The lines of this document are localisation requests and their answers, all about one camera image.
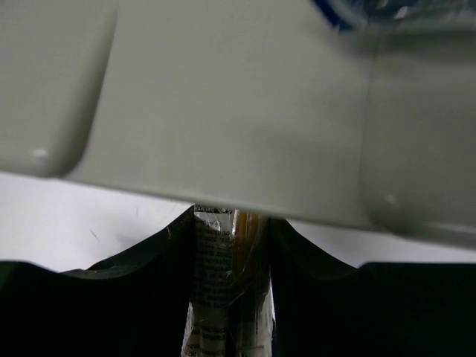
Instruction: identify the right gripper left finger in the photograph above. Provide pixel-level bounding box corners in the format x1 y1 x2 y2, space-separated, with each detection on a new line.
1 210 196 356

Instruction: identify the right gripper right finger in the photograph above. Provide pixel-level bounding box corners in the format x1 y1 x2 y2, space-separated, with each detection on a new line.
268 220 475 356

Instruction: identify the pasta bag blue yellow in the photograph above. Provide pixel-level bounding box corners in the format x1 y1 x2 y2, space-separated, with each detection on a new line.
312 0 475 33

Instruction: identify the grey three-tier shelf tray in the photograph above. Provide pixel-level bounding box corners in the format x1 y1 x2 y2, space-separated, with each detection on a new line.
1 1 475 248

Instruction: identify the pasta bag label side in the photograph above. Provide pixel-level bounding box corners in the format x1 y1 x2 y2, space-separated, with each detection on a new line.
181 205 274 356

